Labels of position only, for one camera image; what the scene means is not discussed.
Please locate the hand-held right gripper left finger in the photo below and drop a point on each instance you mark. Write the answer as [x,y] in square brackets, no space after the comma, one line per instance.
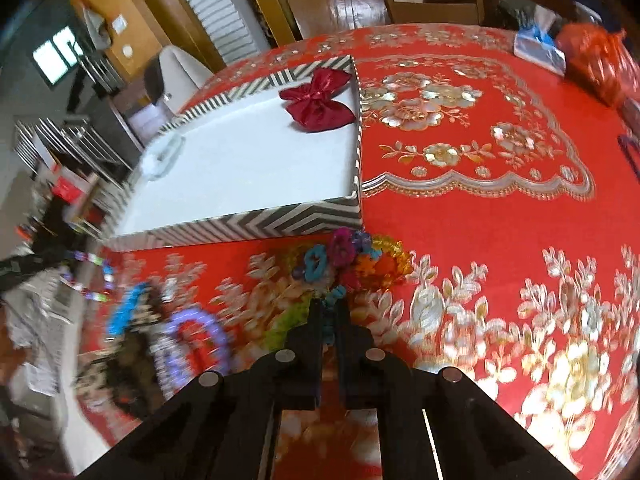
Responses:
[315,332]

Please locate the dark bag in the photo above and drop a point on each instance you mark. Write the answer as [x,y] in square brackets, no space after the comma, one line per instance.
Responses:
[520,12]

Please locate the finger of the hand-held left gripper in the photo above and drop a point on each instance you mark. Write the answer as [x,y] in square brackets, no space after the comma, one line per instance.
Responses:
[25,270]

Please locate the orange plastic bag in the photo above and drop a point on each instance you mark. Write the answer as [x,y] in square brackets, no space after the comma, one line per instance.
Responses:
[592,62]

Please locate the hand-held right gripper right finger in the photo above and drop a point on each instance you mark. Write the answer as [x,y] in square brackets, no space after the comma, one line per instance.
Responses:
[342,332]

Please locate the glossy brown wooden chair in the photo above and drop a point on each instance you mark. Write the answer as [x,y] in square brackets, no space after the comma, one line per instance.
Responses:
[340,10]

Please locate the blue white tissue box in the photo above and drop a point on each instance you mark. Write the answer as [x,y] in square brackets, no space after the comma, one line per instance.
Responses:
[540,50]

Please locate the white coat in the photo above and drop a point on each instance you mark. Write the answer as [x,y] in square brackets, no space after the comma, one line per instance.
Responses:
[182,72]

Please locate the window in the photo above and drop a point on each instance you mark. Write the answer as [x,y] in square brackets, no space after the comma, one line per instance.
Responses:
[57,55]

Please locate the white ornate chair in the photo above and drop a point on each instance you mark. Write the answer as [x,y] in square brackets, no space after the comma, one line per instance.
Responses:
[40,310]

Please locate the white radiator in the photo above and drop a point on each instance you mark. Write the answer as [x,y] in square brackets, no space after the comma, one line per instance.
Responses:
[215,10]

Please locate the dark eyeglasses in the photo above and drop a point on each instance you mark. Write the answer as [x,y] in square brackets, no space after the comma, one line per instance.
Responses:
[631,160]

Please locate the metal railing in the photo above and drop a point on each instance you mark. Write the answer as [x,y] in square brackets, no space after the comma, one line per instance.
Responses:
[75,142]

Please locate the round white wall fixture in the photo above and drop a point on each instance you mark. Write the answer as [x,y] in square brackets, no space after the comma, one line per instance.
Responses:
[128,50]

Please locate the hanging grey cloth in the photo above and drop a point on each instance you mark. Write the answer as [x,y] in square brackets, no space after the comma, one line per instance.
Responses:
[97,25]

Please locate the white wall switch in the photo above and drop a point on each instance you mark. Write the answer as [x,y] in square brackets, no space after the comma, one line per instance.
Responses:
[120,24]

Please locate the red box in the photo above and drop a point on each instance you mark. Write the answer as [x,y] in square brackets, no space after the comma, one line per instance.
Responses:
[67,187]

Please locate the zigzag striped gift box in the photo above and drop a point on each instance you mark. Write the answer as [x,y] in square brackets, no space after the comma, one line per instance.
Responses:
[240,170]

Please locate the red floral tablecloth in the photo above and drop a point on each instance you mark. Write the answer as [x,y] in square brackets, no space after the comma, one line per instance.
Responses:
[450,240]

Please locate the dark red satin bow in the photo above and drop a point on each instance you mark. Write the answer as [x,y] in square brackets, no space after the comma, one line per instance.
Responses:
[317,102]

